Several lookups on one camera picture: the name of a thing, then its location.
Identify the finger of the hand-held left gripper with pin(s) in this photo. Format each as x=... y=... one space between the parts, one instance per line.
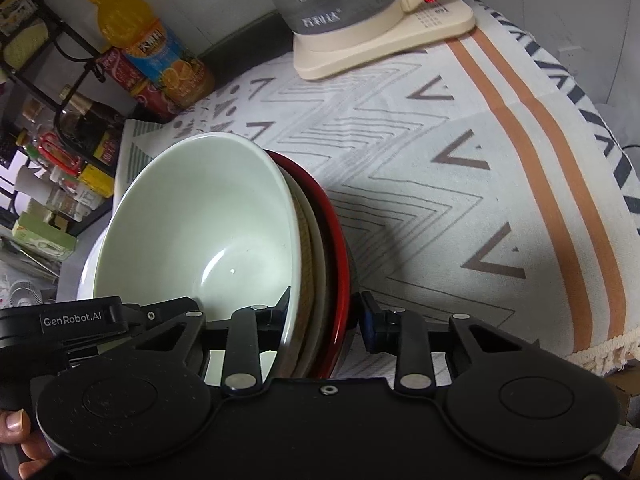
x=150 y=311

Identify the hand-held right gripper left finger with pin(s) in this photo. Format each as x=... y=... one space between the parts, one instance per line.
x=281 y=322

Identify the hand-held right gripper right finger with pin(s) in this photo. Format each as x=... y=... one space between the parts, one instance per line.
x=367 y=322

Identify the white bowl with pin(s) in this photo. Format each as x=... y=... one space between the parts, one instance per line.
x=87 y=280

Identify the red plate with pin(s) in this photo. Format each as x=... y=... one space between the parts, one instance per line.
x=341 y=260

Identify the beige plate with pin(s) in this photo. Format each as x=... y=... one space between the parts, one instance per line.
x=311 y=260

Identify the pale green bowl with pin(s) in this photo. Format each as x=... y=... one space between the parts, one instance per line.
x=200 y=220

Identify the person's left hand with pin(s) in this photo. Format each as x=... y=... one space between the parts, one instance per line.
x=15 y=422

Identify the green box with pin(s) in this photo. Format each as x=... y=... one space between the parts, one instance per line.
x=42 y=237

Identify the yellow box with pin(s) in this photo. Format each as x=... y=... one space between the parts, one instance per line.
x=97 y=180

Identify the patterned white tablecloth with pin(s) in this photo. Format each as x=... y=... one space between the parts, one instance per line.
x=425 y=185

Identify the dark sauce bottle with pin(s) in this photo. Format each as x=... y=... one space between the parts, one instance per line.
x=87 y=125

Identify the red label bottle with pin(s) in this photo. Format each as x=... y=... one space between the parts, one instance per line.
x=125 y=77

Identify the orange juice bottle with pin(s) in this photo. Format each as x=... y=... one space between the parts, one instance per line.
x=160 y=55

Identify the black metal rack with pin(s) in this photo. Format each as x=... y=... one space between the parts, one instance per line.
x=35 y=80

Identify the cardboard box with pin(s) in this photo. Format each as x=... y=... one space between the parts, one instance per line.
x=627 y=395

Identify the cream kettle base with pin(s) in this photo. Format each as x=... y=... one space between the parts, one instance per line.
x=380 y=40

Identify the yellow sponge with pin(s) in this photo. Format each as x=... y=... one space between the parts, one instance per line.
x=25 y=42

